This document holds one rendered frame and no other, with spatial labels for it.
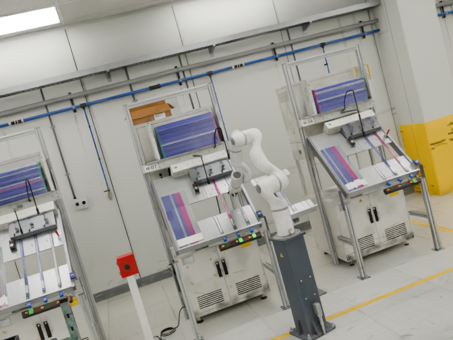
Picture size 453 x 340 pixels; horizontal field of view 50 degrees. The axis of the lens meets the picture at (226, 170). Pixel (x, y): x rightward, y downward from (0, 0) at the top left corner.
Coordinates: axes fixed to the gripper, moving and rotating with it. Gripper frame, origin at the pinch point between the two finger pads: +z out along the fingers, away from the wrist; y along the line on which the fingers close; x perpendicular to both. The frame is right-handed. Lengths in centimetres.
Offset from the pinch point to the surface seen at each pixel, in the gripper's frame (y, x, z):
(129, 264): 95, 27, 6
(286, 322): -1, 106, 15
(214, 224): 24.6, 20.8, -2.5
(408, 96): -274, -100, 102
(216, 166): 4.7, -28.0, -0.8
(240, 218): 4.2, 23.4, -2.9
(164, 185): 50, -29, 6
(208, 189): 17.7, -11.6, 2.7
